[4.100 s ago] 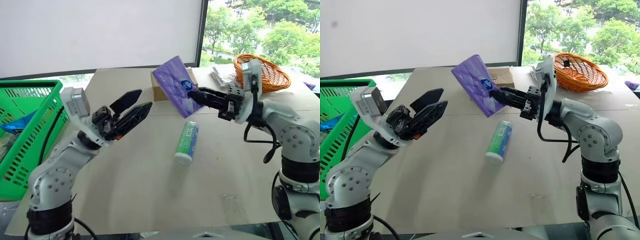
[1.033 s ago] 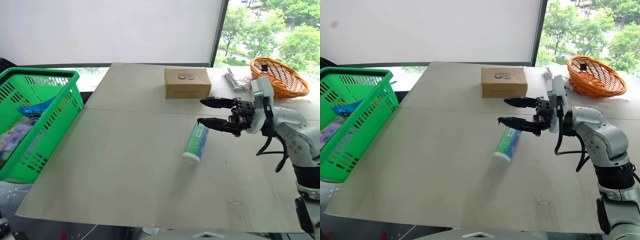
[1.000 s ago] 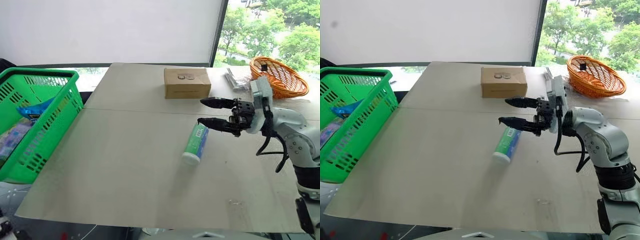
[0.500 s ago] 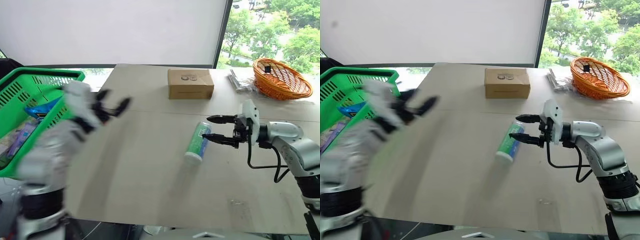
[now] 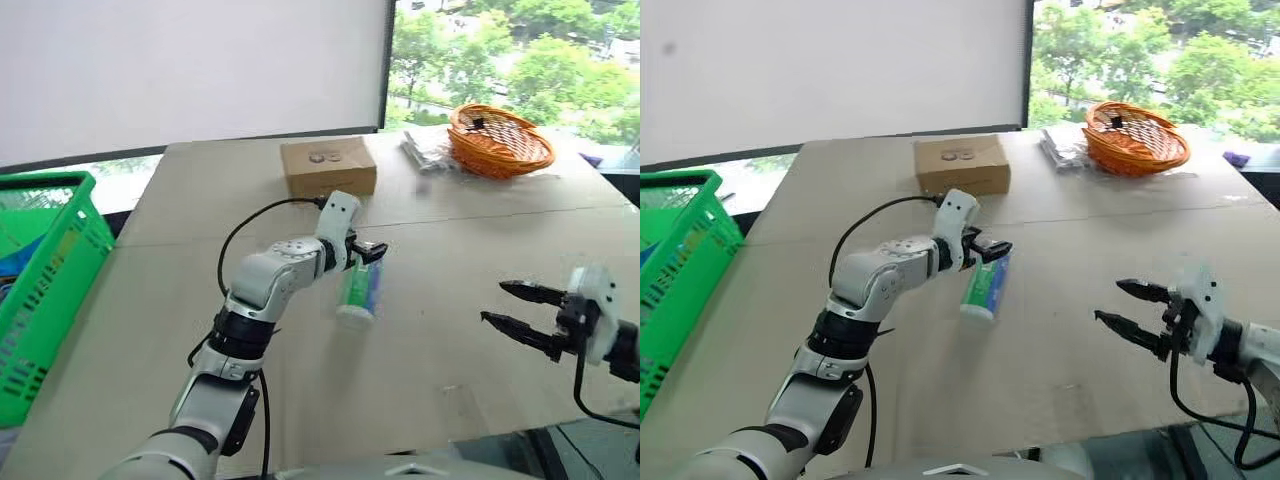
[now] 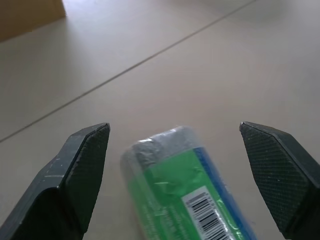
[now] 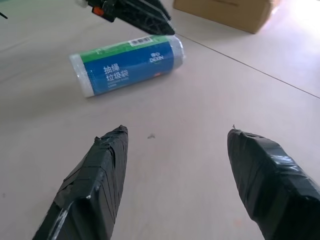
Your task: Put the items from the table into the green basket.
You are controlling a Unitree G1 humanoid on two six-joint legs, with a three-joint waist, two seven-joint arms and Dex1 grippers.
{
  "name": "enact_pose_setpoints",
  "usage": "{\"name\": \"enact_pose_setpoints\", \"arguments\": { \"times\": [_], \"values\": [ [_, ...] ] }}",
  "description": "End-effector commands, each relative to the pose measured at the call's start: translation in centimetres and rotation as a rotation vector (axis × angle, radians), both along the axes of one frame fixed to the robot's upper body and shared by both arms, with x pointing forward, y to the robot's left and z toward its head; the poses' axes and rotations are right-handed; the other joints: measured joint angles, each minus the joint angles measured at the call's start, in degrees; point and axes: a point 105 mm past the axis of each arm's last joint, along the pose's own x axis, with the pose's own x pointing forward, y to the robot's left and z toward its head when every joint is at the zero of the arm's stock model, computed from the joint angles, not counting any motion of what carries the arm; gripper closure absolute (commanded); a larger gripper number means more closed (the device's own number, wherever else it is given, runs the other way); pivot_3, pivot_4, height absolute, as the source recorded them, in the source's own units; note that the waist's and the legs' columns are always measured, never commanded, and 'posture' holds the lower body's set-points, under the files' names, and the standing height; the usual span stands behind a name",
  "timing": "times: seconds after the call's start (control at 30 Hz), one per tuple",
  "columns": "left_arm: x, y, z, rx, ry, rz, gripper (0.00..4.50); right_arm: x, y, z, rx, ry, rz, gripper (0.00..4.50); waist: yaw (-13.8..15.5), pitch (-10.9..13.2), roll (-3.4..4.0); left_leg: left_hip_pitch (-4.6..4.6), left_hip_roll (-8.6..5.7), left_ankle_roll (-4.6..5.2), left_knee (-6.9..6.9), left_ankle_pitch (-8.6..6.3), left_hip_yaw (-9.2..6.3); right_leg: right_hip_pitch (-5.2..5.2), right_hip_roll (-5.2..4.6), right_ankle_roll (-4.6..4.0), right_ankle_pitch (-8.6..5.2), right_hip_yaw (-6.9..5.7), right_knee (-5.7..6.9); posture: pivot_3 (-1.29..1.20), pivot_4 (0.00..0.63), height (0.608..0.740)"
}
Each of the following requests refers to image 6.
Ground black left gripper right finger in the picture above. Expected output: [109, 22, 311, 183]
[239, 121, 320, 240]

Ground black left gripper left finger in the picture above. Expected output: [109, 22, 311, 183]
[0, 122, 111, 240]

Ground brown cardboard box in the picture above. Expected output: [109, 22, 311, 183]
[0, 0, 68, 42]

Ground green plastic-wrapped sponge pack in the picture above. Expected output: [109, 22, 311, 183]
[119, 125, 258, 240]

